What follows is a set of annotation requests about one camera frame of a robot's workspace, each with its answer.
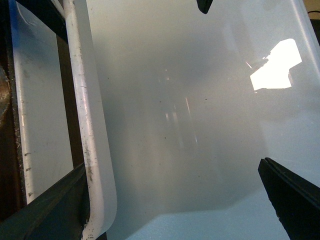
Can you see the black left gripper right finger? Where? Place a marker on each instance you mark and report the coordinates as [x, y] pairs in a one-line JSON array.
[[295, 200]]

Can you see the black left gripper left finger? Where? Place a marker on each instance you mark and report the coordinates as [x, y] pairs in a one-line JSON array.
[[60, 213]]

